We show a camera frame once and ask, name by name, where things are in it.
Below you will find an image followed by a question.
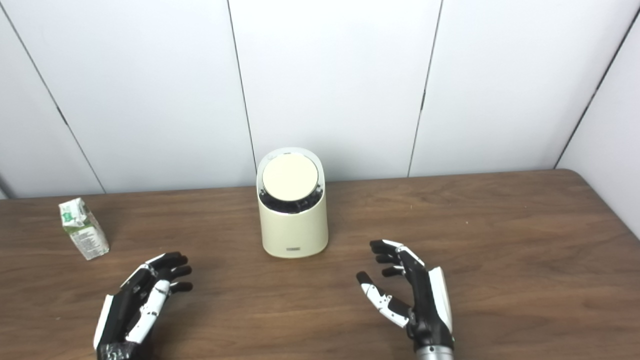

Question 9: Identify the cream round bin lid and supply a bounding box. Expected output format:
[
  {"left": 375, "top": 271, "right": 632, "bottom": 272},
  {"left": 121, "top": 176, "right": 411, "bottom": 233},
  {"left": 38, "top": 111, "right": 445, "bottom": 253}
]
[{"left": 262, "top": 153, "right": 319, "bottom": 203}]

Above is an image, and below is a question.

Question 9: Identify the white green milk carton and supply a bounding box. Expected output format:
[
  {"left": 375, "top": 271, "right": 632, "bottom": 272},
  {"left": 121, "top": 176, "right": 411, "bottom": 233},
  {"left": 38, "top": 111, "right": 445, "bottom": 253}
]
[{"left": 58, "top": 197, "right": 110, "bottom": 261}]

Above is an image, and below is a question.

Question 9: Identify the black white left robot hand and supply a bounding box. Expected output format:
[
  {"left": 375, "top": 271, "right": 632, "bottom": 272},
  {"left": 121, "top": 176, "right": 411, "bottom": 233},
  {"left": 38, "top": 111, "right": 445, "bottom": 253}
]
[{"left": 93, "top": 251, "right": 194, "bottom": 360}]

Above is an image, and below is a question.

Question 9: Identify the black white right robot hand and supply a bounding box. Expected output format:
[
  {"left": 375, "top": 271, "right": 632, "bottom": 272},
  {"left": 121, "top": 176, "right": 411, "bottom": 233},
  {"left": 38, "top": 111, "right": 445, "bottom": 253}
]
[{"left": 356, "top": 239, "right": 456, "bottom": 351}]

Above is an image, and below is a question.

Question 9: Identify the cream-colored round bin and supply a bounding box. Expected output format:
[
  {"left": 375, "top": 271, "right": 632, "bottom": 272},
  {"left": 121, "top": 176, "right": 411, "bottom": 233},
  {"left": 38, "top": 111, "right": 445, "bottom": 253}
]
[{"left": 256, "top": 147, "right": 329, "bottom": 259}]

